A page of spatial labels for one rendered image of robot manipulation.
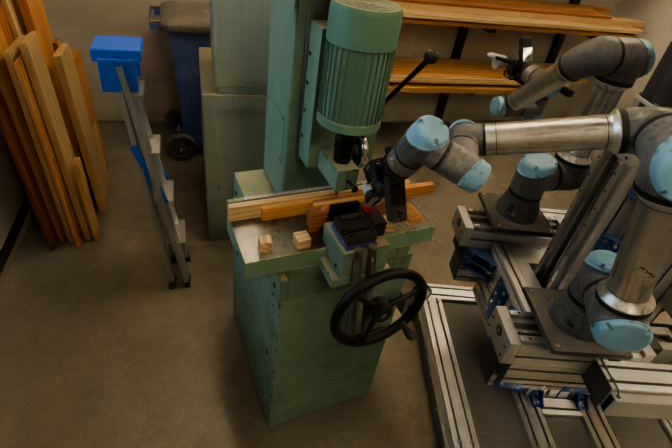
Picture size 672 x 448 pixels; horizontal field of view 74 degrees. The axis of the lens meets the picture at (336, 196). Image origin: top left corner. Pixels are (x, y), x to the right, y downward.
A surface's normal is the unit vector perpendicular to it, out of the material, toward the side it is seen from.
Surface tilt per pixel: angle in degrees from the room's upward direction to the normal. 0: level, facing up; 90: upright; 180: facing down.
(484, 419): 0
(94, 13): 90
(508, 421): 0
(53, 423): 0
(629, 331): 98
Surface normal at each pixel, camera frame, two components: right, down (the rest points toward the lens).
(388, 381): 0.13, -0.81
